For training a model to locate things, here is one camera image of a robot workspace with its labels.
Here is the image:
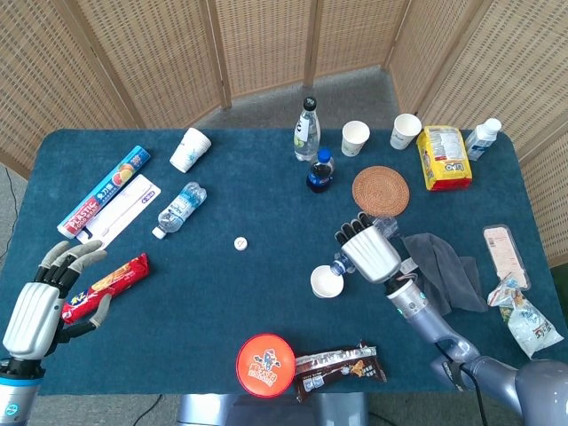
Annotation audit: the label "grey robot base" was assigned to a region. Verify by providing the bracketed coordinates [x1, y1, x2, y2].
[177, 392, 369, 426]

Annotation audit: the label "round woven coaster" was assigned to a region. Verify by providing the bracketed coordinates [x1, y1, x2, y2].
[351, 165, 411, 218]

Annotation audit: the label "white toothbrush package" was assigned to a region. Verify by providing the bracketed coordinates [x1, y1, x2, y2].
[75, 173, 162, 253]

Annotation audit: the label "pink blister pack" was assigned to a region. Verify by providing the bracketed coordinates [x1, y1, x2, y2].
[482, 224, 533, 289]

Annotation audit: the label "bamboo folding screen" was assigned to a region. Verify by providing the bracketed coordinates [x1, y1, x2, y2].
[0, 0, 568, 267]

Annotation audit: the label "brown snack bag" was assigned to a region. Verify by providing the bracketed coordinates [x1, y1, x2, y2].
[293, 340, 388, 404]

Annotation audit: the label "orange round lid container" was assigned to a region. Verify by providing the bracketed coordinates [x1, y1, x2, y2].
[235, 333, 297, 398]

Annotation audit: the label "grey cloth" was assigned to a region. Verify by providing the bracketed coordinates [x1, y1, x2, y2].
[401, 232, 488, 317]

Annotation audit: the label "blue plastic wrap box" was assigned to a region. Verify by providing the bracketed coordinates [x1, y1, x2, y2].
[56, 145, 152, 240]

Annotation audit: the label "green flower paper cup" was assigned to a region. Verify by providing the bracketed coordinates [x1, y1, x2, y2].
[341, 120, 371, 158]
[310, 264, 345, 299]

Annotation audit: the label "red biscuit packet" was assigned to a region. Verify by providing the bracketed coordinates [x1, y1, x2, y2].
[60, 252, 151, 325]

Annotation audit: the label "blue flower paper cup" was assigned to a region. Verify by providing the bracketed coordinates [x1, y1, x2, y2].
[169, 127, 212, 174]

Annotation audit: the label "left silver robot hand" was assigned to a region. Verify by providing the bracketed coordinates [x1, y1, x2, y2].
[2, 239, 112, 360]

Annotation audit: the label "yellow snack bag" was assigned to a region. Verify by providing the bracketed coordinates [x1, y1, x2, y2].
[415, 125, 474, 192]

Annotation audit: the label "blue logo paper cup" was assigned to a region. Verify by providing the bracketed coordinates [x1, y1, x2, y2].
[390, 113, 422, 151]

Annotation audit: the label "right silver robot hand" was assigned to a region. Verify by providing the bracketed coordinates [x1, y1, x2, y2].
[335, 211, 403, 284]

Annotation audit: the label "clear plastic bottle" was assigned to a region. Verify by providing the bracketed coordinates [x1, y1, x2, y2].
[330, 216, 400, 276]

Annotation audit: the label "capped blue label water bottle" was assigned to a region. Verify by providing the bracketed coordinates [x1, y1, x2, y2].
[151, 180, 208, 240]

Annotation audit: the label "clear candy bag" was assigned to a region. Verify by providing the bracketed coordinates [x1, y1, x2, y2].
[486, 274, 564, 359]

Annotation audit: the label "small white capped bottle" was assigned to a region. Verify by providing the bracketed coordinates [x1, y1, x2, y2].
[464, 117, 503, 162]

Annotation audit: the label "clear lime soda bottle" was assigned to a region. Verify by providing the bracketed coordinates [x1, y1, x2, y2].
[293, 96, 322, 162]

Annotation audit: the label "black floor cable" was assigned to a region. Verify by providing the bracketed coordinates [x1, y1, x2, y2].
[0, 163, 21, 263]

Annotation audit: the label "small cola bottle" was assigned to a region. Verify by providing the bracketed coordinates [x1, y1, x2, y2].
[305, 147, 335, 194]

